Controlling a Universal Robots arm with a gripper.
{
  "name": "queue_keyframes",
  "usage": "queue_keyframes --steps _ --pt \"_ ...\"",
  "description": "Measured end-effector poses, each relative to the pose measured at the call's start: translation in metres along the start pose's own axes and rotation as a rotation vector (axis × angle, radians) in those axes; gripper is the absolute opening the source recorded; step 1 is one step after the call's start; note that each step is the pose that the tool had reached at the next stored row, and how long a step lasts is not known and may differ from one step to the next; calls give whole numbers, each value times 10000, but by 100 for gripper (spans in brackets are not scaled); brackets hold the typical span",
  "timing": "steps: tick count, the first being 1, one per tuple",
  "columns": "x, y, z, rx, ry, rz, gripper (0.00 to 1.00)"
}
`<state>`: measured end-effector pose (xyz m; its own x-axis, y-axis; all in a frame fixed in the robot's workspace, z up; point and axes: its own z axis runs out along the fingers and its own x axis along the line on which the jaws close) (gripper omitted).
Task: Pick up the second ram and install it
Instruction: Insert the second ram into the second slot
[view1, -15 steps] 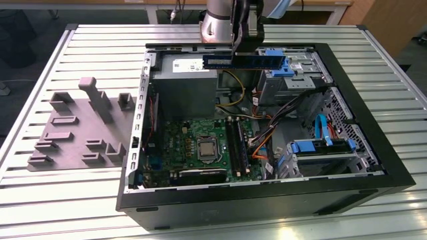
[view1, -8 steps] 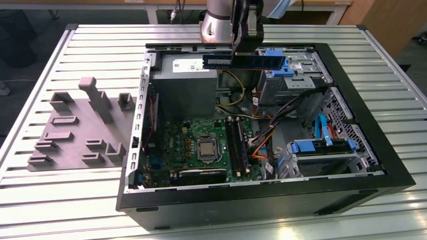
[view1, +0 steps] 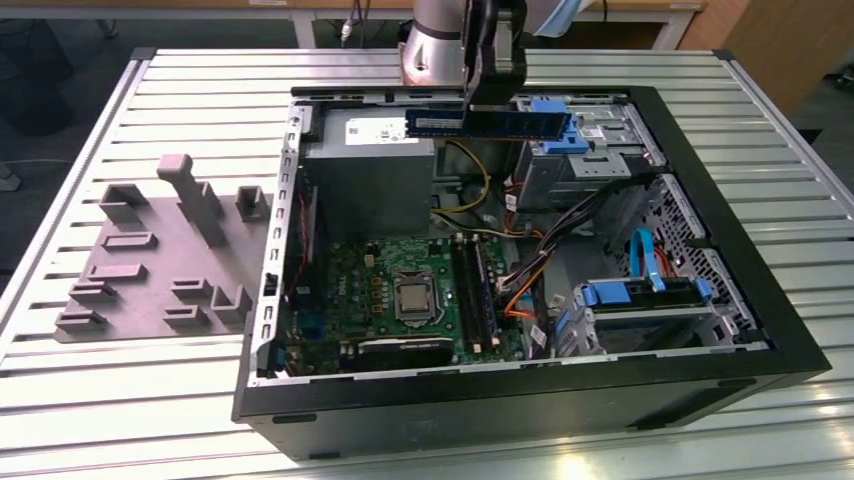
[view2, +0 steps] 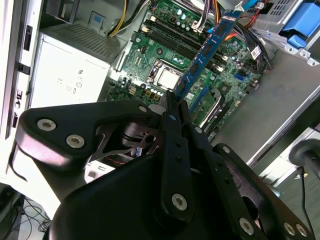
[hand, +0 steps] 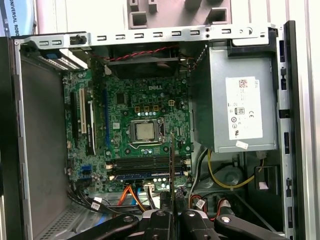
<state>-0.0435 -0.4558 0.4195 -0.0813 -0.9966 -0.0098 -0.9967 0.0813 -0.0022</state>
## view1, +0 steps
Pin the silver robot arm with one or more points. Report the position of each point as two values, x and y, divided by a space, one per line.
433 50

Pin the black RAM slot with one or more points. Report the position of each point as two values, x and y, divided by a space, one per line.
468 295

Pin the wooden desk white legs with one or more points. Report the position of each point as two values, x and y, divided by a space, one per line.
675 32

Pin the metal drive cage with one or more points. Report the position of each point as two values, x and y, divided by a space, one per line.
600 167

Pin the grey power supply unit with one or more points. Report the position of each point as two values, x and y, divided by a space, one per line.
366 180

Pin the wooden cabinet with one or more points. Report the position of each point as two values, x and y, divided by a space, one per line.
780 45

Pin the green motherboard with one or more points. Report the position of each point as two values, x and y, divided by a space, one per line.
353 260

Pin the silver CPU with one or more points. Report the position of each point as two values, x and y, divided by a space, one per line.
415 297

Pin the hard disk in blue carrier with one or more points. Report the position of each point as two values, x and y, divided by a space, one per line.
609 294

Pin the metal disk bay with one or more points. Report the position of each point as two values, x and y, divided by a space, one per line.
653 314

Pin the black graphics card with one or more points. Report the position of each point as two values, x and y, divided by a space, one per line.
400 352

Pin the grey parts rack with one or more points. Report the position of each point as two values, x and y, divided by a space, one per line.
160 260

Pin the black PC case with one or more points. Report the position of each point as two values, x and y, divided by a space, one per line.
467 415

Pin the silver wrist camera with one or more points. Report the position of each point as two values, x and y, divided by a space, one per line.
516 50

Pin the blue plastic drive bracket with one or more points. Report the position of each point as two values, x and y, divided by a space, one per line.
576 142

